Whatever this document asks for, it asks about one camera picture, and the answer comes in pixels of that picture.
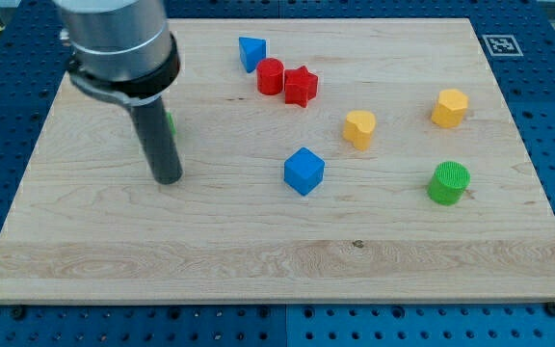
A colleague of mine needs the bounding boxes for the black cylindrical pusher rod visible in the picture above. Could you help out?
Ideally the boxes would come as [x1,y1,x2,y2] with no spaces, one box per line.
[130,96,183,185]

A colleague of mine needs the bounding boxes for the green star block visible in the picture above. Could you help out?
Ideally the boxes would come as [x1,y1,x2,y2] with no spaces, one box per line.
[166,112,176,136]

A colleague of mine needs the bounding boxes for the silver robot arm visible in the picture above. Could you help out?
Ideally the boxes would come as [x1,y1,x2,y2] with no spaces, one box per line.
[54,0,183,185]

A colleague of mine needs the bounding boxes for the red star block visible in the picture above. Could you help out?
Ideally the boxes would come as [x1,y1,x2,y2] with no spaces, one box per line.
[284,66,318,108]

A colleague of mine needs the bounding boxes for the wooden board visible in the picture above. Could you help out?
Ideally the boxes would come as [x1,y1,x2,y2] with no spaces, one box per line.
[0,18,555,306]

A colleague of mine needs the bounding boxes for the blue triangle block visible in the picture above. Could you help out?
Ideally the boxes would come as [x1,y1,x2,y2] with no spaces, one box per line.
[238,37,267,73]

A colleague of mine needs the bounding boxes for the red cylinder block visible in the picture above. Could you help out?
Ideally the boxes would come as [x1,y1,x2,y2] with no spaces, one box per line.
[256,58,284,95]

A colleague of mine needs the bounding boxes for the blue cube block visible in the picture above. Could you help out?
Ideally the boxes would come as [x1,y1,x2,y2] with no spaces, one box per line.
[283,147,326,196]

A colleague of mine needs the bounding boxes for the yellow heart block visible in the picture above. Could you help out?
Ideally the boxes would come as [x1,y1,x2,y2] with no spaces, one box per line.
[342,110,376,151]

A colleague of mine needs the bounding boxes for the yellow hexagon block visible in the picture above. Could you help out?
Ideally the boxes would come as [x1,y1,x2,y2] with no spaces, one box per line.
[431,89,469,128]

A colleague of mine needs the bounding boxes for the green cylinder block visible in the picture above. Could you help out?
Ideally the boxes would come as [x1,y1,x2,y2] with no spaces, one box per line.
[427,161,471,205]

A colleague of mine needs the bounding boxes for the fiducial marker tag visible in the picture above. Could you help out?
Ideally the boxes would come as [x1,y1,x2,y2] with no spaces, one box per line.
[482,34,523,57]

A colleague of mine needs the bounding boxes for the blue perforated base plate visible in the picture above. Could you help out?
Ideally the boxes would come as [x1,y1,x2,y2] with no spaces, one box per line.
[0,1,555,346]

